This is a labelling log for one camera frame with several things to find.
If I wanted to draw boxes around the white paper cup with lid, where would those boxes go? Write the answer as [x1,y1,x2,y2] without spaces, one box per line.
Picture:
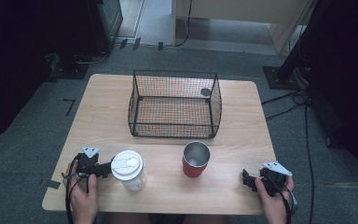
[110,149,146,192]

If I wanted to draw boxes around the black stand base plate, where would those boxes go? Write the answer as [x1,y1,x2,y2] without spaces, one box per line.
[47,51,90,81]
[262,64,303,91]

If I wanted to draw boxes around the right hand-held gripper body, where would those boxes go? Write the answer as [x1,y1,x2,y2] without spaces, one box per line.
[258,161,294,198]

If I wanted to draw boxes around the black floor cables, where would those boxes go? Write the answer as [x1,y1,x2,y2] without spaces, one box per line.
[260,88,316,224]

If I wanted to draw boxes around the person's right hand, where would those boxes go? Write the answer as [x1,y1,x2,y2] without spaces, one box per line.
[254,175,296,224]

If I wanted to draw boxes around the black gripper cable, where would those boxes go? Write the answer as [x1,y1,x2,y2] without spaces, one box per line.
[268,175,298,224]
[62,154,91,224]

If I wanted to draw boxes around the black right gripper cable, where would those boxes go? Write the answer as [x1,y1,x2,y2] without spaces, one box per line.
[268,175,298,224]

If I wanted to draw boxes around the dark cabinet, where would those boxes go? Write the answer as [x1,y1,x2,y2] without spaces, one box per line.
[85,0,124,54]

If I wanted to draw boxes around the black wire mesh basket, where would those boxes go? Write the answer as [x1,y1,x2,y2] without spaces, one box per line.
[128,69,223,140]

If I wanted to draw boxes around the person's left hand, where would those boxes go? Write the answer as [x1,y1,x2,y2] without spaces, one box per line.
[63,161,100,224]

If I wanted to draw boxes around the beige wooden cabinet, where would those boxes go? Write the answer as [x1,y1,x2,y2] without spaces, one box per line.
[172,0,319,56]

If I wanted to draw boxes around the black metal stand post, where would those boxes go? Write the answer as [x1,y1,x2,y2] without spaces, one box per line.
[276,0,327,82]

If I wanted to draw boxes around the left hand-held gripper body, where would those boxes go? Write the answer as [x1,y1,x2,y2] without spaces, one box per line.
[74,146,113,179]

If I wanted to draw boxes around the dark curtain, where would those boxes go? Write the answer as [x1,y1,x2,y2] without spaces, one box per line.
[0,0,90,147]
[297,0,358,189]

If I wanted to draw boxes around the black hanging cable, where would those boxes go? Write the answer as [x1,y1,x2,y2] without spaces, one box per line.
[164,0,194,49]

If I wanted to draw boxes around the red metal cup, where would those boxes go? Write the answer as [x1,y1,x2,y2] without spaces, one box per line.
[182,140,212,178]

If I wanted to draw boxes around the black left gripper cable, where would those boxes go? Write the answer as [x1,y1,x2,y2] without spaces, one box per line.
[62,154,91,224]

